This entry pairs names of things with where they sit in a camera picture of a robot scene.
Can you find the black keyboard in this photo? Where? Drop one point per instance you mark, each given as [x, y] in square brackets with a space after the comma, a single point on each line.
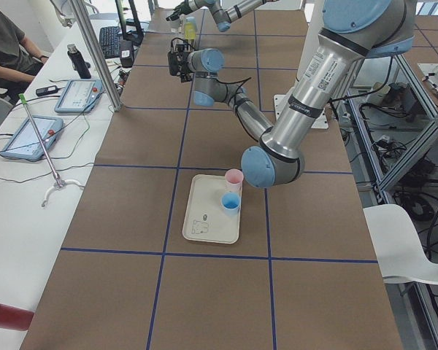
[109, 41]

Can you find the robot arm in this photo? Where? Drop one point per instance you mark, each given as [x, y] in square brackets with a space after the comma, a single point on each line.
[351, 31]
[222, 17]

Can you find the white chair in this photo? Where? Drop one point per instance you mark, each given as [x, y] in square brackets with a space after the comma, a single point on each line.
[397, 246]

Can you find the seated person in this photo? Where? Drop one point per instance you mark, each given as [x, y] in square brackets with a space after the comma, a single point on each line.
[20, 59]

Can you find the white plastic tray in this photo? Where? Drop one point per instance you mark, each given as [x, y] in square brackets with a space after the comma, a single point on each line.
[205, 219]

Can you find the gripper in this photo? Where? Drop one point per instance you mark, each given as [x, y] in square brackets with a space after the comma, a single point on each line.
[183, 66]
[177, 11]

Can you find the red bottle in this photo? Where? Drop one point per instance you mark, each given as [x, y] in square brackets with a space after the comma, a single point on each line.
[13, 318]

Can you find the green handled reach grabber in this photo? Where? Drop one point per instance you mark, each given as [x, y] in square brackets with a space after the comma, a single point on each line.
[59, 182]

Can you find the grey plastic cup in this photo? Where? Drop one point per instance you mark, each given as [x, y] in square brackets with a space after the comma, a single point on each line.
[190, 19]

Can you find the aluminium frame post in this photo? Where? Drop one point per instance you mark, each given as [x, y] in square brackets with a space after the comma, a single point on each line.
[92, 44]

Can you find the pink plastic cup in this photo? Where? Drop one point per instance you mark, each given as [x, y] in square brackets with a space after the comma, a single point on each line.
[234, 179]

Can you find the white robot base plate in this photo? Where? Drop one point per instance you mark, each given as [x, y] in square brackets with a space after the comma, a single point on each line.
[319, 122]

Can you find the black label box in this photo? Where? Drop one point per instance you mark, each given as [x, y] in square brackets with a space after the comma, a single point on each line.
[126, 53]

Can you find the yellow plastic cup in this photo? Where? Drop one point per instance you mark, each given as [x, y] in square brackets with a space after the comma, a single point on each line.
[189, 29]

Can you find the far teach pendant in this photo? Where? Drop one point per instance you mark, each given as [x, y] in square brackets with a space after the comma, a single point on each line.
[79, 95]

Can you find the teach pendant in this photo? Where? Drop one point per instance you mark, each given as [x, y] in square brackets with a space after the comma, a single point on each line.
[25, 145]
[79, 95]

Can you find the near teach pendant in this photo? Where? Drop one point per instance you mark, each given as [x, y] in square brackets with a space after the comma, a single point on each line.
[25, 145]

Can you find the black insulated bottle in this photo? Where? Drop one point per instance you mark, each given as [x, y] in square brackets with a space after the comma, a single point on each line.
[78, 61]

